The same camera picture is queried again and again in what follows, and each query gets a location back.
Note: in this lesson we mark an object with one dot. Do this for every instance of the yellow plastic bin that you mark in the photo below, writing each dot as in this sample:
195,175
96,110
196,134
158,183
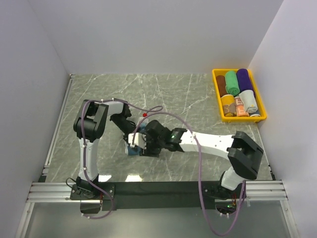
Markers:
263,115

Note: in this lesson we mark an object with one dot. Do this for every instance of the brown rolled towel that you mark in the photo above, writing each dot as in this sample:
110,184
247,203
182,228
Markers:
220,79

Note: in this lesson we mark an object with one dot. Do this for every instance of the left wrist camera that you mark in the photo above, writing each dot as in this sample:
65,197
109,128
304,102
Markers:
143,122

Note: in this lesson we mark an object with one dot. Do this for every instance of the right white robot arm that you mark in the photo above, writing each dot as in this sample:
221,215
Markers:
243,153

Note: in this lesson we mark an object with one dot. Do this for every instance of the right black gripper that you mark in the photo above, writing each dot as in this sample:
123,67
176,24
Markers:
148,151

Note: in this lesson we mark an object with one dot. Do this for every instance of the blue towel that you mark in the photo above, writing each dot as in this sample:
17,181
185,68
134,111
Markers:
133,151

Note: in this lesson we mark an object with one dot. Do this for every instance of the white towel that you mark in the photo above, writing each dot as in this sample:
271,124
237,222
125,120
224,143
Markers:
248,99

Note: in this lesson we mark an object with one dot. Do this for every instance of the orange lettered rolled towel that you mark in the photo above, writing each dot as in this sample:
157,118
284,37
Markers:
240,111

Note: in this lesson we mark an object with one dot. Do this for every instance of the aluminium rail frame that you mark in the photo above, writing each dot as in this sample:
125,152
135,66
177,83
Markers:
265,213

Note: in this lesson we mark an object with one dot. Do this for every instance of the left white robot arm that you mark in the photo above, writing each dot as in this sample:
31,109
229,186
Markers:
89,126

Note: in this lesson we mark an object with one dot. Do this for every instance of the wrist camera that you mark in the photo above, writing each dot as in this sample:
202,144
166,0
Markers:
137,140
143,122

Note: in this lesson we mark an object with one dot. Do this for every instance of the green rolled towel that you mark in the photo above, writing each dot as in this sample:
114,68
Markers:
232,86

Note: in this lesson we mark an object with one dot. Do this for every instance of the purple rolled towel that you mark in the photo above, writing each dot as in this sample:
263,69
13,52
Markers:
244,80

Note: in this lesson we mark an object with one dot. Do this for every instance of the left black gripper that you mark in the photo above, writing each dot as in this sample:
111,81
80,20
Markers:
132,131

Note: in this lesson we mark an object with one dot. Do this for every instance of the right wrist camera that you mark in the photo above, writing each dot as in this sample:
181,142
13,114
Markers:
137,140

